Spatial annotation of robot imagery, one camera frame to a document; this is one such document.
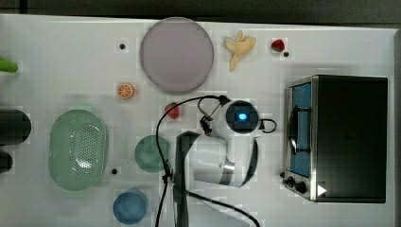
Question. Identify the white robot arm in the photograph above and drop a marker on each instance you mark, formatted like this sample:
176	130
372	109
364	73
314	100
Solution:
228	155

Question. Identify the green oval strainer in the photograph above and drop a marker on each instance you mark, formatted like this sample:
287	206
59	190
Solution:
77	150

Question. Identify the grey round plate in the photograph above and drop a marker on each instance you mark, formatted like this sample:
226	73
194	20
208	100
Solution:
177	55

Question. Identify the green bowl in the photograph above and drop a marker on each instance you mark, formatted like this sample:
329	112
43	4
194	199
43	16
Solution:
147	154

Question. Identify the orange slice toy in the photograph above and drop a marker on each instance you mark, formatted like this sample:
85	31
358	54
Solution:
126	90

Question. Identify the peeled toy banana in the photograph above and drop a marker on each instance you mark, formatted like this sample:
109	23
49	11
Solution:
238	47

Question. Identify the small red strawberry toy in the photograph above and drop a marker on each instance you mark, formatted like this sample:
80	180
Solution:
278	45

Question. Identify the blue cup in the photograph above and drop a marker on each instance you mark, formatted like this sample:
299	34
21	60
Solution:
130	207

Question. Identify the black toaster oven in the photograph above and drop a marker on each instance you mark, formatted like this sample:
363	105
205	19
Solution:
337	139

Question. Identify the black round pan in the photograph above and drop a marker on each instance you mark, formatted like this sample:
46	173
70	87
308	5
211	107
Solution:
15	127

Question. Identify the green toy pear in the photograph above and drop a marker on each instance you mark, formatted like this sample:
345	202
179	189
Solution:
8	66

